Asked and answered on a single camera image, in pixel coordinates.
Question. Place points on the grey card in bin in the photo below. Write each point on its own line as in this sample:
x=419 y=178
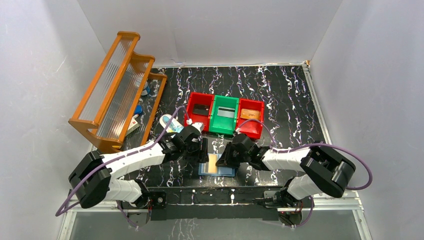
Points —
x=226 y=112

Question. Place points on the white blue container on rack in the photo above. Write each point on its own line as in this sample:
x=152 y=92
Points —
x=145 y=88

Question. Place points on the orange card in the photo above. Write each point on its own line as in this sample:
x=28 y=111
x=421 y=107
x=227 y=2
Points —
x=249 y=114
x=211 y=165

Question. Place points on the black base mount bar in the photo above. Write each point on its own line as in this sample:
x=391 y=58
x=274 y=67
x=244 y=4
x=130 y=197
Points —
x=234 y=202

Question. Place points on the white blue bottle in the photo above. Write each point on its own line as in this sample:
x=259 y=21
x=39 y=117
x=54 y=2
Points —
x=171 y=125

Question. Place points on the blue cap container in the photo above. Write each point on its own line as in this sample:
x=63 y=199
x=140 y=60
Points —
x=138 y=110

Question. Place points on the orange card in bin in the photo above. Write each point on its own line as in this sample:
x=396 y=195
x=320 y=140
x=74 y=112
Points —
x=249 y=114

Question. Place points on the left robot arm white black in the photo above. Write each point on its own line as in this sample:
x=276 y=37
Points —
x=97 y=176

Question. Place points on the orange wooden rack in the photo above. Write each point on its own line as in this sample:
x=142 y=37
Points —
x=105 y=111

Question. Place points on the blue card holder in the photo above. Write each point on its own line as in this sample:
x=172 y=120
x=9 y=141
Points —
x=221 y=170

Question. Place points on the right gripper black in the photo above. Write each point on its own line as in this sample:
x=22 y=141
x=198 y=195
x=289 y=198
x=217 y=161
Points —
x=226 y=159

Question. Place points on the black card in bin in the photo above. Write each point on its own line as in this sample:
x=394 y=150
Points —
x=201 y=109

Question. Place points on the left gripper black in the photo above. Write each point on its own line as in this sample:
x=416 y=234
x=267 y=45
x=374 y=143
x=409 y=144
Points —
x=203 y=149

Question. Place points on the green bin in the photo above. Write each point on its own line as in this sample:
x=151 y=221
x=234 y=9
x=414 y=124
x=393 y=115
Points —
x=222 y=125

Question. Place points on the red white small box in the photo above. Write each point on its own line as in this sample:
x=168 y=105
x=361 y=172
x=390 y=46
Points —
x=133 y=125

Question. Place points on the right red bin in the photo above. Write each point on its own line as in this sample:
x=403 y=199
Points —
x=252 y=129

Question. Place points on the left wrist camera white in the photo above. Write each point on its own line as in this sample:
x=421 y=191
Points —
x=198 y=125

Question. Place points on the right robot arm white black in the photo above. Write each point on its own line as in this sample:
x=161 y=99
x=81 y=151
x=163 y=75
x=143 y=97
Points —
x=326 y=171

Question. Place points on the left red bin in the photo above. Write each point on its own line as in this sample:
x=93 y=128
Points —
x=200 y=98

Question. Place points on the red bin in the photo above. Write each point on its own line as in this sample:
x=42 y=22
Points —
x=252 y=129
x=200 y=98

